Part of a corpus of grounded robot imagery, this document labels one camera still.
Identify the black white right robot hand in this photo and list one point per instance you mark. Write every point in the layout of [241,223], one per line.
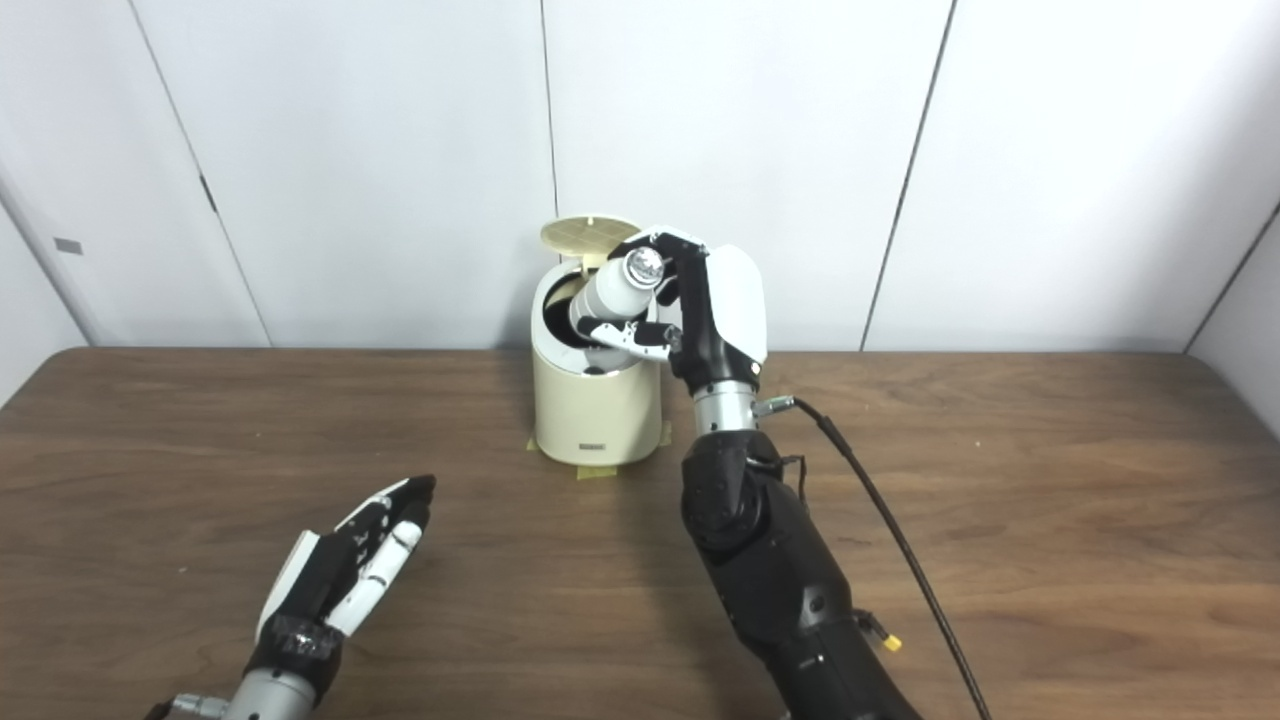
[730,310]

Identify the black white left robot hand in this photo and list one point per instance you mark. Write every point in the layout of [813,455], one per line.
[320,580]

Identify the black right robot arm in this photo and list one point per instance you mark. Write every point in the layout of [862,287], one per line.
[770,560]

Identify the cream-colored round bin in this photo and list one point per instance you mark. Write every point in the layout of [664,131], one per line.
[595,415]

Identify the small gray wall label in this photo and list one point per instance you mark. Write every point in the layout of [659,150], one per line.
[68,246]

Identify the black wall panel hinge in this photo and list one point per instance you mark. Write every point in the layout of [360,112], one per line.
[207,194]

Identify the small white plastic bottle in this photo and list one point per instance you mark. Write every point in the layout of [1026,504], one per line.
[615,290]

